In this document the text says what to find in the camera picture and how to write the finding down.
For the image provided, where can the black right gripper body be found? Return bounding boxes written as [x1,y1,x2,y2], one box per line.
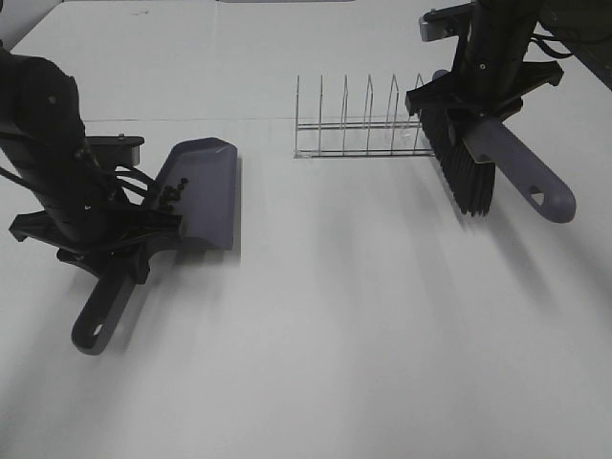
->
[405,61,563,118]

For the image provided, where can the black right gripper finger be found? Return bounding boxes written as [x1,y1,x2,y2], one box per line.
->
[443,107,467,143]
[462,116,502,143]

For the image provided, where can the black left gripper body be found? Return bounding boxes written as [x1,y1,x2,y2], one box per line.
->
[10,192,154,276]

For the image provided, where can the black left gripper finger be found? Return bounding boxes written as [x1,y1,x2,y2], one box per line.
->
[138,209,183,241]
[123,244,150,285]

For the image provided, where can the purple brush black bristles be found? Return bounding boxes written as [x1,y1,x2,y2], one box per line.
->
[430,120,577,224]

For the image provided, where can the pile of coffee beans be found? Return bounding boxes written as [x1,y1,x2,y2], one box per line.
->
[158,177,188,212]

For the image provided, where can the purple plastic dustpan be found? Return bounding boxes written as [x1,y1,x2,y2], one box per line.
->
[71,138,238,356]

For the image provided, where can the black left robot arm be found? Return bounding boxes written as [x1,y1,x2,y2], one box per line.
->
[1,50,181,284]

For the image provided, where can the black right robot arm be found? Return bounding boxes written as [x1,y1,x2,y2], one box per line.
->
[405,1,563,146]

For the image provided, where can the metal wire dish rack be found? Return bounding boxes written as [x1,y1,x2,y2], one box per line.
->
[293,74,433,160]

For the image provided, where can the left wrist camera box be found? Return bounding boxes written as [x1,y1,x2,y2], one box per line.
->
[87,134,145,169]

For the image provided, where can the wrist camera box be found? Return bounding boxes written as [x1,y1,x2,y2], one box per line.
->
[419,5,472,42]
[87,134,145,169]

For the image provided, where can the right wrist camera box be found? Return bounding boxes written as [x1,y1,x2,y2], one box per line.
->
[419,5,472,42]

